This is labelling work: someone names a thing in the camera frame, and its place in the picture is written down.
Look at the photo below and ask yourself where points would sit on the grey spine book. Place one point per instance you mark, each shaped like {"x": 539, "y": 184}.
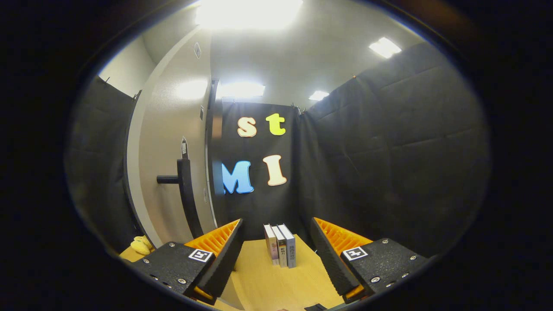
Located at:
{"x": 291, "y": 252}

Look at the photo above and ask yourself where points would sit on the black backdrop cloth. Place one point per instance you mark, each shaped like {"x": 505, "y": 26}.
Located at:
{"x": 389, "y": 151}

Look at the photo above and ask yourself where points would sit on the ceiling light panel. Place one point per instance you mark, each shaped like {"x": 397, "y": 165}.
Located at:
{"x": 242, "y": 90}
{"x": 319, "y": 95}
{"x": 384, "y": 47}
{"x": 248, "y": 13}

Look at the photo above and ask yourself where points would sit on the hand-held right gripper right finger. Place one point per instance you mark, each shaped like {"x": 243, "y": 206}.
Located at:
{"x": 330, "y": 259}

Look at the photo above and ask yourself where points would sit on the grey cabinet door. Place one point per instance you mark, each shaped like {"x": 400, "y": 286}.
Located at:
{"x": 168, "y": 129}

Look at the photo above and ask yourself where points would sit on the pink cover book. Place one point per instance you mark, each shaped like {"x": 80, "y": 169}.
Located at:
{"x": 270, "y": 246}

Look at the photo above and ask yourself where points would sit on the white spine book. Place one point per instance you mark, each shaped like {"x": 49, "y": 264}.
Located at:
{"x": 281, "y": 252}

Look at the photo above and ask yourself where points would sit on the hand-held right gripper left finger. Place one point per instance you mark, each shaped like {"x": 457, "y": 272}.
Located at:
{"x": 224, "y": 259}

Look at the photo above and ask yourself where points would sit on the yellow plush toy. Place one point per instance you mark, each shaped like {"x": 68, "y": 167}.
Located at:
{"x": 140, "y": 246}

